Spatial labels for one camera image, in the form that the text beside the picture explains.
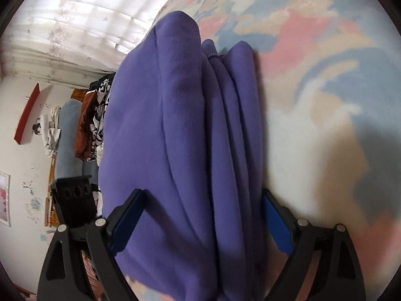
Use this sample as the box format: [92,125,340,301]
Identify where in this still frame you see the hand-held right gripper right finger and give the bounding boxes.
[262,188,367,301]

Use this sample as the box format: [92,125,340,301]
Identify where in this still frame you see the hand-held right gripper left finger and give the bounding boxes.
[37,188,148,301]

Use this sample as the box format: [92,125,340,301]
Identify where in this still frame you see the purple zip hoodie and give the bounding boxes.
[96,11,270,301]

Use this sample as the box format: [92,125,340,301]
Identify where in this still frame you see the white folded clothes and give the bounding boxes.
[39,106,62,158]

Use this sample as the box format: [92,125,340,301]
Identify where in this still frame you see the pile of folded clothes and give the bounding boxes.
[88,75,115,167]

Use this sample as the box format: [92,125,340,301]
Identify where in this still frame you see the blue-grey rolled blanket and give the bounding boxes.
[55,100,99,181]

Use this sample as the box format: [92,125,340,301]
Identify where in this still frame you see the brown folded garment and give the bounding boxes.
[74,90,97,160]

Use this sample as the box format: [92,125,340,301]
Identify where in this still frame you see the black knitted garment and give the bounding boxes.
[89,73,115,91]

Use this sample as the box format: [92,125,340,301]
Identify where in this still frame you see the pastel patterned bed blanket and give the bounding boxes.
[125,0,401,301]

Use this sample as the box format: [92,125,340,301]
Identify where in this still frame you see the white floral curtain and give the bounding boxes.
[0,0,188,80]

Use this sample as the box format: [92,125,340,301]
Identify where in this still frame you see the flower wall sticker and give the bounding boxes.
[22,163,44,223]

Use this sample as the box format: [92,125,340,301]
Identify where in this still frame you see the framed wall picture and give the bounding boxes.
[0,170,11,227]

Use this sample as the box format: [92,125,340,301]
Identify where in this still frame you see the red wall shelf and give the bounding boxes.
[14,83,41,145]

